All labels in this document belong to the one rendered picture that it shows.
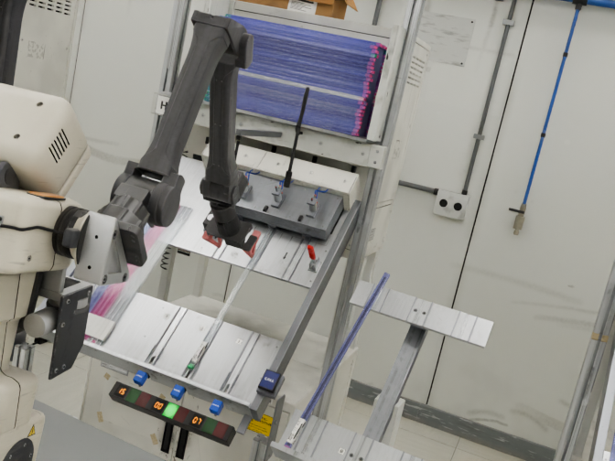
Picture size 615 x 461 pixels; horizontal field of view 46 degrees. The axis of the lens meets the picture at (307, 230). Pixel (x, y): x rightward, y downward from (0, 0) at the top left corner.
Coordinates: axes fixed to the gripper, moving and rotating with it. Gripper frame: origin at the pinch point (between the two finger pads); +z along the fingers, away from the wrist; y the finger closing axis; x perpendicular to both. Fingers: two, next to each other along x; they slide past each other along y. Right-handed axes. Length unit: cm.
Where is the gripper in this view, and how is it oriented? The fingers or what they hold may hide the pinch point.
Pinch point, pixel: (235, 249)
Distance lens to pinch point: 190.0
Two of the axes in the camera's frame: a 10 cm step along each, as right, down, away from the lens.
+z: 1.0, 6.1, 7.8
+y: -9.1, -2.6, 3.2
